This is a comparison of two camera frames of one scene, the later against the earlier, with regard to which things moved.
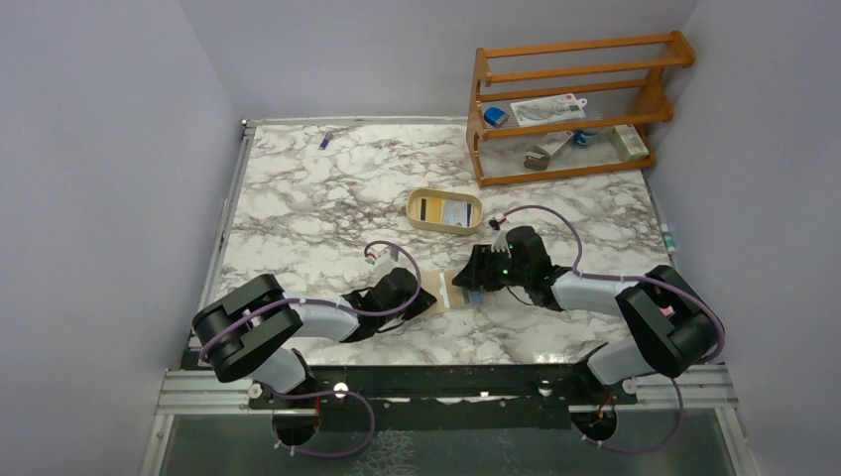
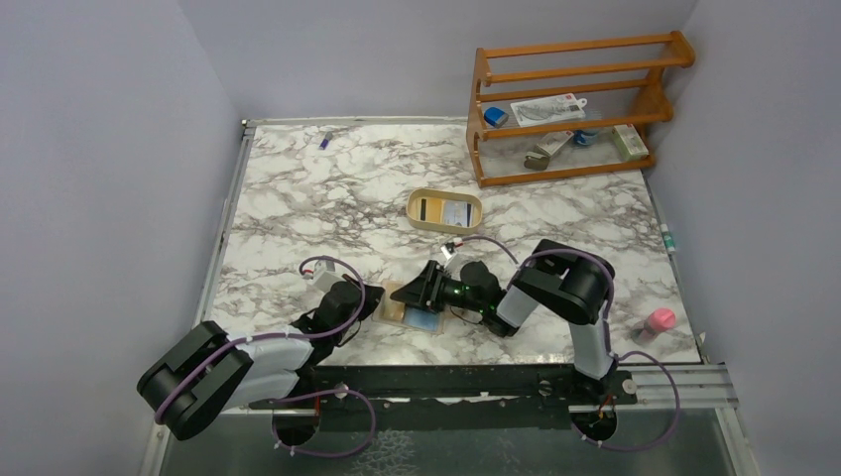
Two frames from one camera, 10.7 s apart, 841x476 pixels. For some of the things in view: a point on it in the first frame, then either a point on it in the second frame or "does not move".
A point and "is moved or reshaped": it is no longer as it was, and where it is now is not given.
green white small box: (630, 143) does not move
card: (456, 212) does not move
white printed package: (551, 109) does not move
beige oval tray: (444, 211) does not move
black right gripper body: (486, 273) → (429, 286)
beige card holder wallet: (449, 296) is moved or reshaped
